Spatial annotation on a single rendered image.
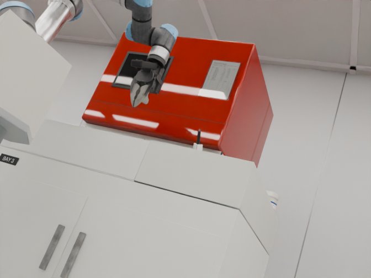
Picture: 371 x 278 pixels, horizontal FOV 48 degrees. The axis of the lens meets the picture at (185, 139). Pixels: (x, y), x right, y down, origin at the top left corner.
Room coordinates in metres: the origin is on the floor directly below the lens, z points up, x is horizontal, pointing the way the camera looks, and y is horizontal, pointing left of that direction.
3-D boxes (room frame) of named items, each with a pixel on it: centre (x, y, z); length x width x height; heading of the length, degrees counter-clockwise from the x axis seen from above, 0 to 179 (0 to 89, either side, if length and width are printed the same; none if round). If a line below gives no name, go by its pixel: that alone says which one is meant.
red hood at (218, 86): (2.32, 0.04, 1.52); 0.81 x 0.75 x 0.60; 64
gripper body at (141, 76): (1.42, 0.21, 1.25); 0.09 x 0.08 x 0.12; 154
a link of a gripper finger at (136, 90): (1.43, 0.22, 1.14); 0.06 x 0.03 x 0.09; 154
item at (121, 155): (1.46, 0.33, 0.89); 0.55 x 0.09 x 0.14; 64
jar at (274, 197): (1.68, -0.42, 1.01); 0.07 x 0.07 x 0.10
